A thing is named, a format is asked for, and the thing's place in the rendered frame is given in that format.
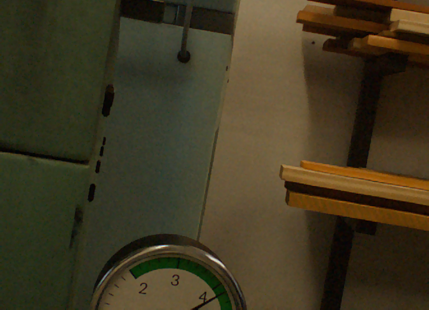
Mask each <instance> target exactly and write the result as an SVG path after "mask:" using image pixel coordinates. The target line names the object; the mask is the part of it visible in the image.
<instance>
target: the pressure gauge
mask: <svg viewBox="0 0 429 310"><path fill-rule="evenodd" d="M222 292H225V293H224V294H222V295H220V296H219V297H217V298H216V299H214V300H212V301H211V302H209V303H207V304H206V305H204V306H202V307H201V308H199V309H198V310H247V306H246V301H245V297H244V295H243V292H242V289H241V287H240V285H239V283H238V281H237V280H236V278H235V277H234V275H233V274H232V272H231V271H230V270H229V269H228V268H227V267H226V266H225V265H224V264H223V262H222V261H221V260H220V259H219V257H218V256H217V255H216V254H215V253H214V252H212V250H210V249H209V248H208V247H207V246H205V245H203V244H202V243H200V242H199V241H196V240H194V239H191V238H189V237H185V236H182V235H177V234H167V233H163V234H155V235H149V236H146V237H142V238H139V239H137V240H135V241H132V242H130V243H129V244H127V245H125V246H124V247H122V248H121V249H120V250H119V251H118V252H116V253H115V254H114V255H113V256H112V257H111V258H110V259H109V260H108V262H107V263H106V264H105V265H104V267H103V268H102V270H101V272H100V273H99V275H98V278H97V280H96V282H95V284H94V289H93V294H92V297H91V301H90V303H89V308H88V310H190V309H192V308H194V307H196V306H198V305H199V304H201V303H203V302H205V301H207V300H209V299H211V298H213V297H215V296H217V295H218V294H220V293H222Z"/></svg>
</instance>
